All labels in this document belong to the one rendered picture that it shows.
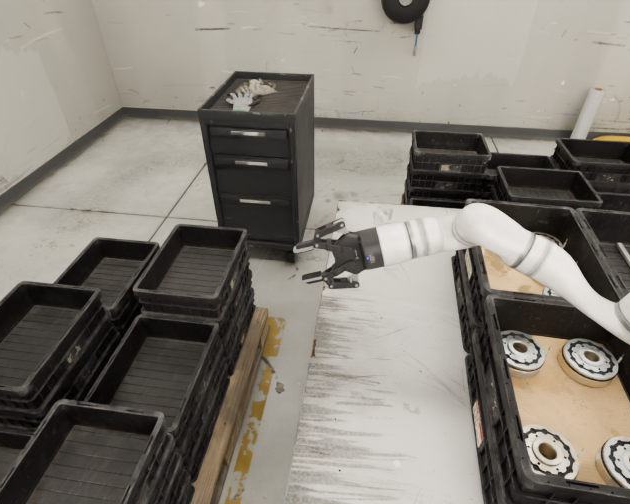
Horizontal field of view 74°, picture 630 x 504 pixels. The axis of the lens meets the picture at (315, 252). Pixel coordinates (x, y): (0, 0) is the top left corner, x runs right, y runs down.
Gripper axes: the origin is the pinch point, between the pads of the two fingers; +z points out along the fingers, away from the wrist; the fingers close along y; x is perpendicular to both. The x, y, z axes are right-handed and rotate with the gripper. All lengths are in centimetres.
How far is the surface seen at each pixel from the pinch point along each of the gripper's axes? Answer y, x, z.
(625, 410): 42, -8, -54
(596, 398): 40, -5, -49
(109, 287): 27, 80, 94
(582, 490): 32, -28, -34
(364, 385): 38.4, 8.4, -4.1
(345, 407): 38.7, 2.7, 0.9
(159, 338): 41, 54, 68
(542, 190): 50, 138, -105
